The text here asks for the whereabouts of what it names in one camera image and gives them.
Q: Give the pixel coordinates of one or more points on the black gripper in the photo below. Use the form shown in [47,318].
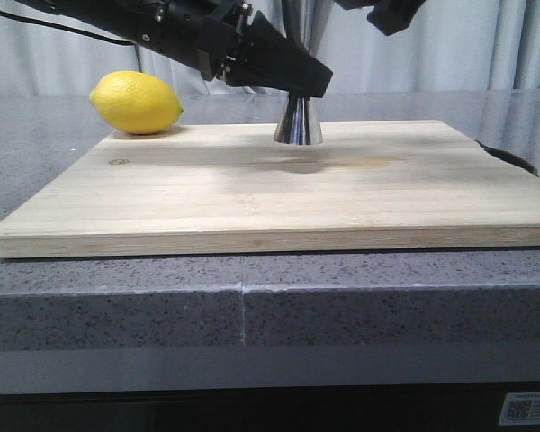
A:
[267,59]

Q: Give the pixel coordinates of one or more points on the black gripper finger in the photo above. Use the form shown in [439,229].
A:
[393,16]

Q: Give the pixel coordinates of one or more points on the steel double jigger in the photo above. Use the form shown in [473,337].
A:
[304,23]

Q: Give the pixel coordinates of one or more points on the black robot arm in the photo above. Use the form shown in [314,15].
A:
[170,28]

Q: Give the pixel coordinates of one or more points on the grey curtain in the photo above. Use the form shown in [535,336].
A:
[450,45]

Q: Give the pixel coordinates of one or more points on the wooden cutting board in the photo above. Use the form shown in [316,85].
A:
[230,188]

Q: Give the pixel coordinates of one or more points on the yellow lemon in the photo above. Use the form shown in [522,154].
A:
[135,102]

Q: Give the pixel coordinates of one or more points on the white QR label sticker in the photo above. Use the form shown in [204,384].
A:
[520,409]

